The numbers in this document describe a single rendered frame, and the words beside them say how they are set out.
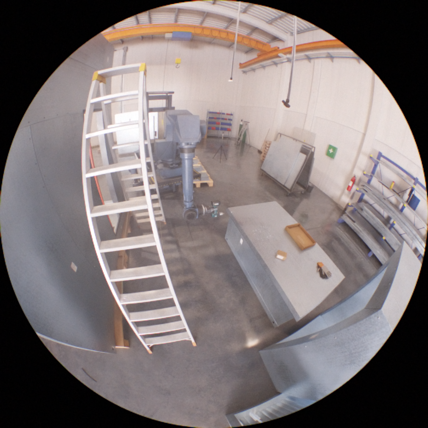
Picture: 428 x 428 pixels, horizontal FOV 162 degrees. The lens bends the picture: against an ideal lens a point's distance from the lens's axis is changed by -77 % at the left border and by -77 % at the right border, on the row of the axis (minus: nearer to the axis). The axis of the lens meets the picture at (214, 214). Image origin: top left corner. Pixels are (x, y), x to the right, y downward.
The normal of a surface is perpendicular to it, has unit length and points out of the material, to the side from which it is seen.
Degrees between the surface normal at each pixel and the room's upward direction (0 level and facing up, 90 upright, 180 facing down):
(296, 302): 0
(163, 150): 90
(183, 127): 84
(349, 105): 90
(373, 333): 90
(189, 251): 0
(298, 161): 78
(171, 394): 0
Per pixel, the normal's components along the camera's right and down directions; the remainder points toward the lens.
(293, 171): -0.90, -0.02
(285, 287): 0.09, -0.78
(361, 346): -0.95, 0.11
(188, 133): 0.39, 0.51
